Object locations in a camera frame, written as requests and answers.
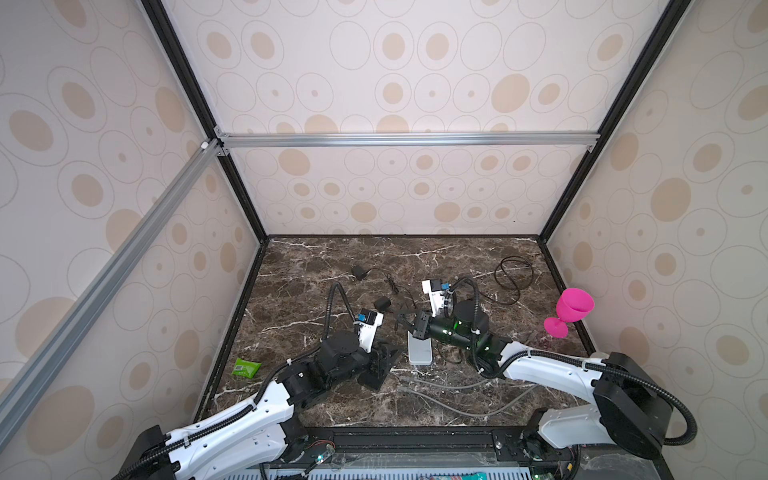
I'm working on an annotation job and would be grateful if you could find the black power adapter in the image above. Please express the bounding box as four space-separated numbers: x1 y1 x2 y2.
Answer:
351 265 369 281
374 296 392 313

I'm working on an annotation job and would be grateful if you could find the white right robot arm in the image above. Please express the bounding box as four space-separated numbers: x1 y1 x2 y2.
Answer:
395 277 698 460

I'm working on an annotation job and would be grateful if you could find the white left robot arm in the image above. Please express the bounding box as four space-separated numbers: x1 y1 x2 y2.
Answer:
116 301 402 479

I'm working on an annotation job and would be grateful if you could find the green snack packet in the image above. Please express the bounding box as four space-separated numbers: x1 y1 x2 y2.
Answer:
232 358 261 379

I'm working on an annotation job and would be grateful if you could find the pink plastic goblet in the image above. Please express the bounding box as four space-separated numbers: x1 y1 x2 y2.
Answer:
544 288 595 338

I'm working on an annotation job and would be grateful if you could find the silver horizontal aluminium bar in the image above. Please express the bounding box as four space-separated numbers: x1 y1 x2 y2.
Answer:
221 131 600 149

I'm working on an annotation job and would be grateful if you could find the silver diagonal aluminium bar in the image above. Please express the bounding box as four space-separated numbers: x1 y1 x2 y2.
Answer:
1 138 222 449

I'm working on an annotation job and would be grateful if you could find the black bundled adapter cable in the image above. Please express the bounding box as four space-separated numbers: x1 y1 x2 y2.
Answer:
365 266 421 319

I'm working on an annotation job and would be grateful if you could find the grey cable on table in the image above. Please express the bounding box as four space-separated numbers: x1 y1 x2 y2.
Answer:
395 371 541 419

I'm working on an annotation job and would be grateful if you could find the black coiled cable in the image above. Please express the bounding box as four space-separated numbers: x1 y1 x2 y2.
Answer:
473 255 535 307

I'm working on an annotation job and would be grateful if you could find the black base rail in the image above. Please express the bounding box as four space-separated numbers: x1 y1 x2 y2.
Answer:
287 423 541 464

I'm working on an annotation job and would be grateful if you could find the black vertical frame post left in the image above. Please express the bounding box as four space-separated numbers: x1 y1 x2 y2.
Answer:
140 0 269 243

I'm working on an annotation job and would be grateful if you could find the black vertical frame post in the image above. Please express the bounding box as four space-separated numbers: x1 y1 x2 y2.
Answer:
140 0 269 243
538 0 693 245

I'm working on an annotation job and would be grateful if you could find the black vertical frame post right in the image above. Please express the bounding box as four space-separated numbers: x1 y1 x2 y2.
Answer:
538 0 693 245

